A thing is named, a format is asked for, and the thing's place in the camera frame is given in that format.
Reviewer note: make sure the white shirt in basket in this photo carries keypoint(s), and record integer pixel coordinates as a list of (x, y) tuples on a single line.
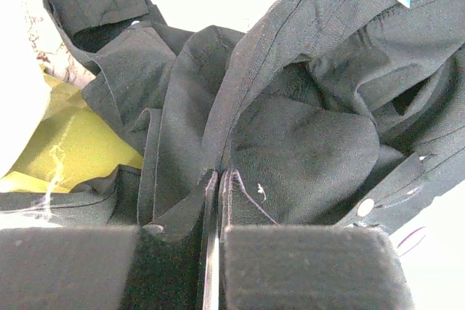
[(24, 92)]

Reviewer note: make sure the green laundry basket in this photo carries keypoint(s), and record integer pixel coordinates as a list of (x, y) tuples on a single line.
[(71, 145)]

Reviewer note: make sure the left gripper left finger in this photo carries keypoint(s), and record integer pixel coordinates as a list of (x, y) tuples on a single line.
[(171, 263)]

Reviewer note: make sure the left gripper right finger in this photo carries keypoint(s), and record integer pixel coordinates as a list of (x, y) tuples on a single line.
[(268, 266)]

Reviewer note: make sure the black shirt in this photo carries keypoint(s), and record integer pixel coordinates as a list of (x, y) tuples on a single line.
[(332, 111)]

